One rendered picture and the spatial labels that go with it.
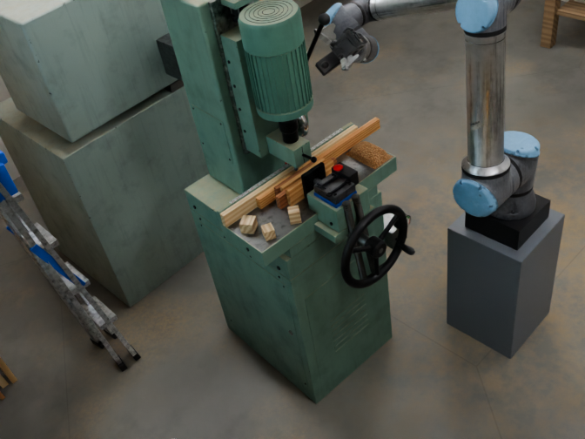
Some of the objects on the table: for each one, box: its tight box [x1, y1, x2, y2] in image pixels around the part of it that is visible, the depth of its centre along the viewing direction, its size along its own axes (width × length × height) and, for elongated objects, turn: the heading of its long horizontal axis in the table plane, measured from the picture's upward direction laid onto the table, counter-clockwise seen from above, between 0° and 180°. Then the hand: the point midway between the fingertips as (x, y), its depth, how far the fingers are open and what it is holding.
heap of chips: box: [346, 141, 393, 170], centre depth 233 cm, size 9×14×4 cm, turn 51°
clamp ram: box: [301, 162, 326, 199], centre depth 219 cm, size 9×8×9 cm
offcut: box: [239, 215, 258, 234], centre depth 214 cm, size 4×4×4 cm
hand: (327, 50), depth 203 cm, fingers open, 14 cm apart
